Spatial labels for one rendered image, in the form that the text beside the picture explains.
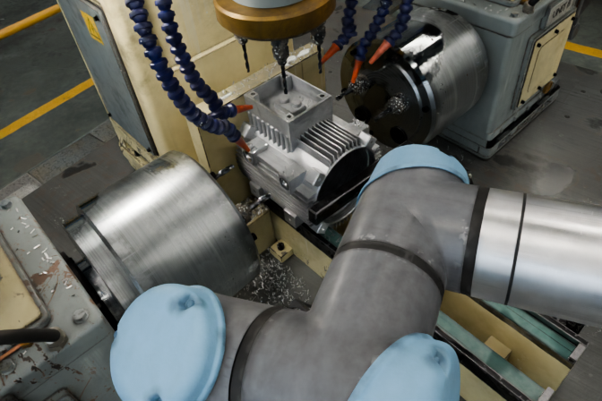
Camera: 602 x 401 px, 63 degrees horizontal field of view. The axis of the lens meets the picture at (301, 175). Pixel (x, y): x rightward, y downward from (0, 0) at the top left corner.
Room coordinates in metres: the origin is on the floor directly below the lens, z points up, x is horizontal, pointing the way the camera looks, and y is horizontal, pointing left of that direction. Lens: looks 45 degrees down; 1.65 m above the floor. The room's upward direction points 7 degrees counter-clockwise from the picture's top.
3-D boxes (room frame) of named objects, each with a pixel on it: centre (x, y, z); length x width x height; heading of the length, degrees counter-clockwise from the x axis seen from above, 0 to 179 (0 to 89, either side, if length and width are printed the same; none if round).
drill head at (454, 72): (0.88, -0.28, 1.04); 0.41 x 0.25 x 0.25; 128
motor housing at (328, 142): (0.68, -0.02, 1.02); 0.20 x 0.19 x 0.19; 38
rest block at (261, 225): (0.66, 0.11, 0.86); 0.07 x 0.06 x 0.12; 128
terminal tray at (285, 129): (0.71, 0.01, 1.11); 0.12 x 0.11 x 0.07; 38
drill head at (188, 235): (0.46, 0.26, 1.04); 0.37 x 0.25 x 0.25; 128
